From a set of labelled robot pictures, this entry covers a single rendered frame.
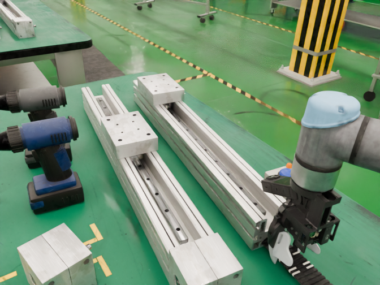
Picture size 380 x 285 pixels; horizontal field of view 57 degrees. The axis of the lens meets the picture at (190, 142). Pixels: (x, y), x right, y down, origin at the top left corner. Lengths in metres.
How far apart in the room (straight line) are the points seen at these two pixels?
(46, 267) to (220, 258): 0.29
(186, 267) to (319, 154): 0.29
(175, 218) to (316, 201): 0.30
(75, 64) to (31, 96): 1.34
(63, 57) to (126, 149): 1.44
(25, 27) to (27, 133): 1.54
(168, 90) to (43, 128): 0.49
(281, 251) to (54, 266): 0.41
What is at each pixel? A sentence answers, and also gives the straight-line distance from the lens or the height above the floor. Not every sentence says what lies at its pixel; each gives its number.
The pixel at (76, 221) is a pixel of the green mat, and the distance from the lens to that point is 0.86.
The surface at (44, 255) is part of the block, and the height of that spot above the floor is 0.87.
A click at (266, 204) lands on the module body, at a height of 0.84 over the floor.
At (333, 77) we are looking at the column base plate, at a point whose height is 0.03.
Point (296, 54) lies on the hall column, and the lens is 3.98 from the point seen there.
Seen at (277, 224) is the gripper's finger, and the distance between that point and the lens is 0.68.
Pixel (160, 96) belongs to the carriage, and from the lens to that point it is 1.14.
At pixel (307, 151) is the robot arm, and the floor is 1.07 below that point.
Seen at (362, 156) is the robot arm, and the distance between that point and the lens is 0.55.
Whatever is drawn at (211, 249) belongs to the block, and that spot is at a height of 0.87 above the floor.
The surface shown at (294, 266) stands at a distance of 0.76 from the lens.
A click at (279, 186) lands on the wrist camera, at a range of 0.69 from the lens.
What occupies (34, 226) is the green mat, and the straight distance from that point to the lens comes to 0.88.
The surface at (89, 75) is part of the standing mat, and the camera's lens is 3.81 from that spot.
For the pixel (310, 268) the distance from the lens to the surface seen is 0.76.
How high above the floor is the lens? 1.37
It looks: 32 degrees down
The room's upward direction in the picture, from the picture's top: 2 degrees clockwise
